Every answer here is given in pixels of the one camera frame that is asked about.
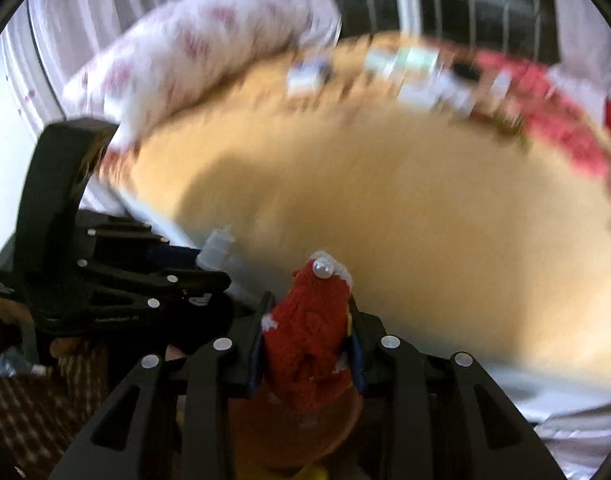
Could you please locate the yellow floral blanket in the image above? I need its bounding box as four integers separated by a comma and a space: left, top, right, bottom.
100, 30, 611, 411

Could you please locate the brown checkered cloth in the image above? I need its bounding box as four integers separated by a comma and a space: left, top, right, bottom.
0, 342, 111, 480

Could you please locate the clear plastic bottle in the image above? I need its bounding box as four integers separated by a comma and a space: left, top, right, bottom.
195, 227, 236, 272

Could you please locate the white sheer floral curtain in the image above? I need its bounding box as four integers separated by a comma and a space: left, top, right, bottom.
545, 0, 611, 128
2, 0, 336, 136

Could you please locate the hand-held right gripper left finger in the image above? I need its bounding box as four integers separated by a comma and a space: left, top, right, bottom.
48, 292, 278, 480

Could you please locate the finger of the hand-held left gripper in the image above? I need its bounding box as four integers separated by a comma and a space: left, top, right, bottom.
80, 210, 201, 267
32, 259, 233, 323

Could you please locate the white pink floral pillow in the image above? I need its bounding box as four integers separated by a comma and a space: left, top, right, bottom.
62, 0, 342, 157

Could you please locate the white small packet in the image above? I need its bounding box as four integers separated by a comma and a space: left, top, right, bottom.
399, 71, 482, 117

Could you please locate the white blue small box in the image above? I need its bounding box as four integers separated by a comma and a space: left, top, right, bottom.
286, 56, 332, 99

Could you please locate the white bed sheet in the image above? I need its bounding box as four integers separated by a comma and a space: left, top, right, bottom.
485, 365, 611, 463

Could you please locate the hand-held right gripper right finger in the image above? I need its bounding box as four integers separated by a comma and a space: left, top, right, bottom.
345, 300, 566, 480

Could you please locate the orange plastic bin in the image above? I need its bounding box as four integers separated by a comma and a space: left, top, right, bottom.
228, 385, 363, 472

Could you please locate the red knitted toy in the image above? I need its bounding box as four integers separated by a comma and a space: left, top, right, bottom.
261, 250, 359, 411

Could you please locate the white green packet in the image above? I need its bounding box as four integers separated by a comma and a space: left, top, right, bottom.
364, 46, 442, 80

